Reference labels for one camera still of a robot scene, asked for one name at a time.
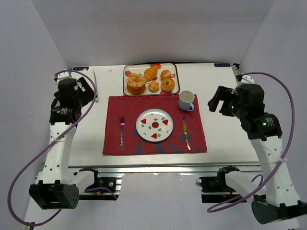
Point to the silver fork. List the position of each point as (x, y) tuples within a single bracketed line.
[(122, 125)]

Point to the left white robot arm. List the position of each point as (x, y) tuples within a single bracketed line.
[(56, 187)]

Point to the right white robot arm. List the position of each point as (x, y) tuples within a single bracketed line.
[(275, 199)]

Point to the white watermelon pattern plate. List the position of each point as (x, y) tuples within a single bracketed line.
[(154, 125)]

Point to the croissant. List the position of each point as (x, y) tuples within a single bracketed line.
[(151, 73)]

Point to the glazed donut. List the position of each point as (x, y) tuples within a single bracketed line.
[(167, 84)]

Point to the strawberry pattern serving tray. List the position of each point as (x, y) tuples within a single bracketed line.
[(140, 68)]

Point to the orange bundt cake bread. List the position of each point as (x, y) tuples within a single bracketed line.
[(136, 84)]

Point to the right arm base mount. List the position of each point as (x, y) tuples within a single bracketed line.
[(215, 189)]

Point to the blue table label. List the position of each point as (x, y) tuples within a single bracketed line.
[(80, 68), (222, 65)]

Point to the light blue mug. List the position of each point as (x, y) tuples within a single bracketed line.
[(185, 102)]

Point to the left blue table label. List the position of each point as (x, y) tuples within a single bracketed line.
[(80, 68)]

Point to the right blue table label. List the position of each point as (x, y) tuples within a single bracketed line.
[(222, 65)]

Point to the small cream filled bun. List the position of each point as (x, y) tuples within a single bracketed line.
[(165, 74)]

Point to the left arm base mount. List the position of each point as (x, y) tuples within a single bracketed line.
[(94, 184)]

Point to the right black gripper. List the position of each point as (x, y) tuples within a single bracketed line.
[(221, 101)]

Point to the red cloth placemat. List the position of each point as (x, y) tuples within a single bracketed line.
[(132, 107)]

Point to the small round muffin bun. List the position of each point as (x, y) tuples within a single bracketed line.
[(153, 86)]

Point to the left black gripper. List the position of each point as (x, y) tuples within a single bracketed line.
[(86, 89)]

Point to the iridescent table knife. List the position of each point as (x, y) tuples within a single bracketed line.
[(186, 133)]

